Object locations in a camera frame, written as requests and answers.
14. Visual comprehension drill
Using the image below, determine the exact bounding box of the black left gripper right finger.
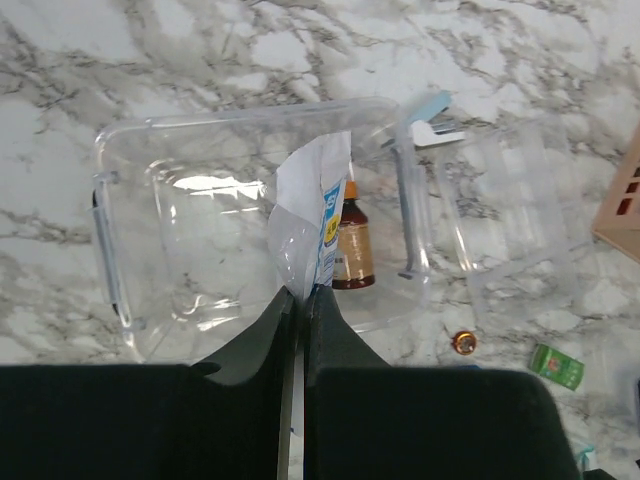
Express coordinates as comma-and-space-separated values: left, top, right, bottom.
303, 287, 580, 479

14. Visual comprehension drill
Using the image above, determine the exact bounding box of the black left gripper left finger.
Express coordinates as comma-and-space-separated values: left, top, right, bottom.
1, 290, 296, 479

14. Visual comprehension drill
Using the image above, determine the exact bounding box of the brown bottle orange cap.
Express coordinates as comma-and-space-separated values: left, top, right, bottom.
332, 180, 375, 290

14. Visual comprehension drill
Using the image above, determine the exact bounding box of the white blue gauze packet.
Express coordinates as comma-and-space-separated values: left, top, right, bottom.
267, 131, 352, 302

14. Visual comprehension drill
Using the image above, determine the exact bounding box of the green medicine box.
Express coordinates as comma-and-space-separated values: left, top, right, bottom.
528, 343, 585, 391

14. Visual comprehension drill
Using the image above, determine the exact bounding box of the clear plastic kit box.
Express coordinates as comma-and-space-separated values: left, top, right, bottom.
92, 98, 431, 364

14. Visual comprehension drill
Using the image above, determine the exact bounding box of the small round red tin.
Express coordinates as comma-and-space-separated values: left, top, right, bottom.
451, 331, 477, 356

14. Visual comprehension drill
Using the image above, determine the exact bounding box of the clear bandage packet teal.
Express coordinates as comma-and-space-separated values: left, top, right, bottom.
569, 434, 599, 479

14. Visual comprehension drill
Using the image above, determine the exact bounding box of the white blue nail clipper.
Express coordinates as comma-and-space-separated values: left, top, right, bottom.
406, 91, 466, 148

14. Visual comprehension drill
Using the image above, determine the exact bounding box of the peach plastic organizer basket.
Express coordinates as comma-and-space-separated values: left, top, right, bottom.
591, 128, 640, 262

